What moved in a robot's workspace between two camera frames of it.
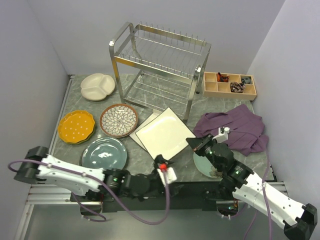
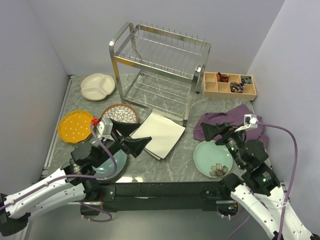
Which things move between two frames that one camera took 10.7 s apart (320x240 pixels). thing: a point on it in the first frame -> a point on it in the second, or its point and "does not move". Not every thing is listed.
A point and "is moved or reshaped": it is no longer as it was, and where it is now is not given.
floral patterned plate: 118,120 does not move
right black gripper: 196,145 -> 224,129
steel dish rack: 157,68 does not move
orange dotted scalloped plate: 75,126 does not move
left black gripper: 158,159 -> 134,146
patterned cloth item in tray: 236,87 does not move
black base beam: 181,196 does not move
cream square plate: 156,112 -> 156,156
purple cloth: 247,131 does not move
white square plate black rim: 166,135 is moved or reshaped
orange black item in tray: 221,78 does not move
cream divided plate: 96,87 does not move
